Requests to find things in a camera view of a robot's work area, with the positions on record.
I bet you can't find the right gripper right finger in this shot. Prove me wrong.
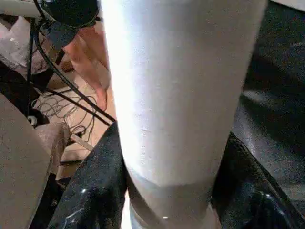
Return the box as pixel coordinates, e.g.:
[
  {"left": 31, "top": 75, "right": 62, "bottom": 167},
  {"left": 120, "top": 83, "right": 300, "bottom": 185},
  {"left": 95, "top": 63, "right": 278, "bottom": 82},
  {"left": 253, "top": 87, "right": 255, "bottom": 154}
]
[{"left": 210, "top": 132, "right": 305, "bottom": 229}]

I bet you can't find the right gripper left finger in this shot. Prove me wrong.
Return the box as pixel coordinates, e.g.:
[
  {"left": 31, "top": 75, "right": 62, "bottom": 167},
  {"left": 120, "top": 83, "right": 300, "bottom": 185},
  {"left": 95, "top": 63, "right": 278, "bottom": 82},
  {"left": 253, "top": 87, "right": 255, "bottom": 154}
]
[{"left": 48, "top": 122, "right": 128, "bottom": 229}]

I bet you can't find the white plastic table leg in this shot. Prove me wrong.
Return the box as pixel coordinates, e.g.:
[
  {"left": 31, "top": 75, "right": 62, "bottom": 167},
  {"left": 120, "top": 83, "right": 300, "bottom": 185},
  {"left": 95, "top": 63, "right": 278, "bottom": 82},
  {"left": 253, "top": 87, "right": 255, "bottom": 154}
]
[{"left": 99, "top": 0, "right": 268, "bottom": 229}]

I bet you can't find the person bare foot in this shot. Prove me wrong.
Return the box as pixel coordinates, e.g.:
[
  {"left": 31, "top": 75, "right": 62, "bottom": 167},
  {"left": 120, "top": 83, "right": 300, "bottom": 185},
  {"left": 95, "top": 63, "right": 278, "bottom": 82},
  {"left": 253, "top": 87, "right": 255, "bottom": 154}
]
[{"left": 63, "top": 24, "right": 111, "bottom": 111}]

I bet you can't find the black floor cable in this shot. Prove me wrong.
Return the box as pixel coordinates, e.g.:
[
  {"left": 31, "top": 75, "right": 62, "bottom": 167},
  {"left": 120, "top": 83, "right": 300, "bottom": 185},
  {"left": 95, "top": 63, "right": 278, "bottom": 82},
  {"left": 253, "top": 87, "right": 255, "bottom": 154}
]
[{"left": 29, "top": 88, "right": 98, "bottom": 139}]

